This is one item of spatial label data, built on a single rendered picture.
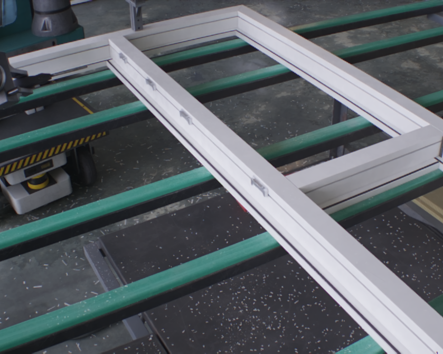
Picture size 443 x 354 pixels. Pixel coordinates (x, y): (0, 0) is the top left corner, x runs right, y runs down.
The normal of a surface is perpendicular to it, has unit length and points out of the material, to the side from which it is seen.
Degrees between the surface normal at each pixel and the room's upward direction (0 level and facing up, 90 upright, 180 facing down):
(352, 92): 90
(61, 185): 90
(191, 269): 0
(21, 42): 0
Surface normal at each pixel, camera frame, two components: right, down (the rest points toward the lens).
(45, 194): 0.62, 0.44
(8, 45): -0.01, -0.83
